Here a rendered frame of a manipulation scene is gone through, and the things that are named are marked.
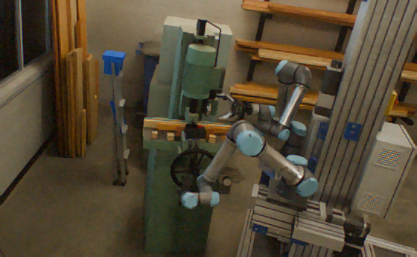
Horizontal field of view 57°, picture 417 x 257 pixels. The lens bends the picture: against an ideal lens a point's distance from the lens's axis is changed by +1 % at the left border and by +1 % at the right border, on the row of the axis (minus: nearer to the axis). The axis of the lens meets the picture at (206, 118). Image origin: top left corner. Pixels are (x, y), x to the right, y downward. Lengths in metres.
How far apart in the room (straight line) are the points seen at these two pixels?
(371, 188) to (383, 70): 0.67
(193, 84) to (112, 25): 2.62
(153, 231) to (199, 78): 1.13
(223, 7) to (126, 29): 1.19
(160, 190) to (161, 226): 0.30
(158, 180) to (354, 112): 1.27
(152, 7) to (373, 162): 3.24
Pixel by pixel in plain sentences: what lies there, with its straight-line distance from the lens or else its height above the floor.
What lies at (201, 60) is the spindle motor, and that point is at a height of 1.41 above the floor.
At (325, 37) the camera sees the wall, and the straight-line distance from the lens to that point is 4.99.
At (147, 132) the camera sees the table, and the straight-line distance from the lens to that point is 2.46.
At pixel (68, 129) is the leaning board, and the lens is 3.82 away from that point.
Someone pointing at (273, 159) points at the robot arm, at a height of 1.13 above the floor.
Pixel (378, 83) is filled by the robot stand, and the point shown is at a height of 1.52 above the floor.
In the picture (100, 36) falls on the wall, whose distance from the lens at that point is 4.89.
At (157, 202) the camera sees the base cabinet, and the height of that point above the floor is 0.43.
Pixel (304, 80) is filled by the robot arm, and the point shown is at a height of 1.39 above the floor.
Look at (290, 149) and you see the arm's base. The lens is 2.65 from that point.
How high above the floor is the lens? 2.00
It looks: 23 degrees down
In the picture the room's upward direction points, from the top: 10 degrees clockwise
